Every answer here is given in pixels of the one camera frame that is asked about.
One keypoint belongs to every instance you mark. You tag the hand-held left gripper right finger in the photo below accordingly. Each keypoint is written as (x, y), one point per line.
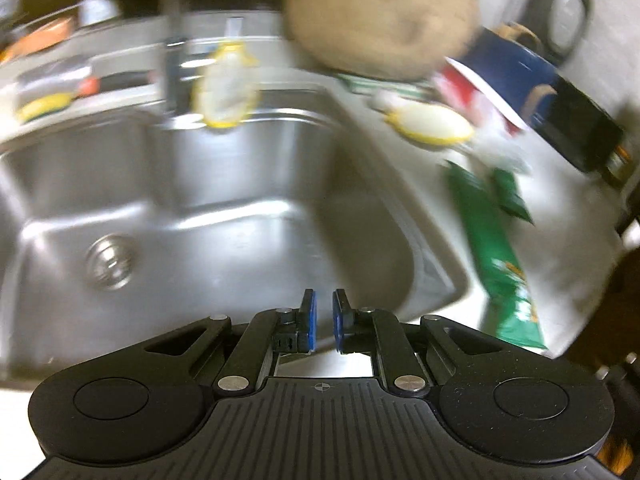
(338, 320)

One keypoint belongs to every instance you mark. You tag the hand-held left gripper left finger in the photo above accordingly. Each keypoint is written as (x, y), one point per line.
(311, 320)

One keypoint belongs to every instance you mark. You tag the long green snack packet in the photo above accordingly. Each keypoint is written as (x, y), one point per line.
(492, 250)

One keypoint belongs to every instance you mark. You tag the stainless steel sink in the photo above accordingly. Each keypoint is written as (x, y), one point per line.
(235, 240)

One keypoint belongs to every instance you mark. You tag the small green packet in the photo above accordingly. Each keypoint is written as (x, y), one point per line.
(512, 195)

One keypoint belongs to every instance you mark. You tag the yellow rimmed mesh strainer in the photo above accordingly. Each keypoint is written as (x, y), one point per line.
(226, 85)
(432, 125)

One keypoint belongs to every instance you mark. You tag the green striped cloth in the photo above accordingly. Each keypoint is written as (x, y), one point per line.
(385, 85)

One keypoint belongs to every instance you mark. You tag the red and white plastic tray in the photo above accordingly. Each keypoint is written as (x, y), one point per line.
(457, 90)

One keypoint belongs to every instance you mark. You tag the blue rice cooker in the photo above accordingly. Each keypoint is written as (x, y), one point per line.
(520, 75)

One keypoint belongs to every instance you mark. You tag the round wooden cutting board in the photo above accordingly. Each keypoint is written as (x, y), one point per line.
(380, 15)

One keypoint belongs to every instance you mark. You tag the black countertop appliance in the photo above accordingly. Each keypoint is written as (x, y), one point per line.
(582, 125)

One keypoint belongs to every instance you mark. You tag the chrome faucet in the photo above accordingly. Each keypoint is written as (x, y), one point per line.
(172, 25)

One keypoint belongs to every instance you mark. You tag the yellow sponge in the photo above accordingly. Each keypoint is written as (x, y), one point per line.
(42, 107)

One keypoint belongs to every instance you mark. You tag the cleaver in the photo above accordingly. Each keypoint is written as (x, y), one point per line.
(55, 75)

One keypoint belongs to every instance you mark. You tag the black round cooker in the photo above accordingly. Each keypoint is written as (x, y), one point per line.
(567, 15)

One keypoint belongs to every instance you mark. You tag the orange object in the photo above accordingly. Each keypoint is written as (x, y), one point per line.
(42, 35)

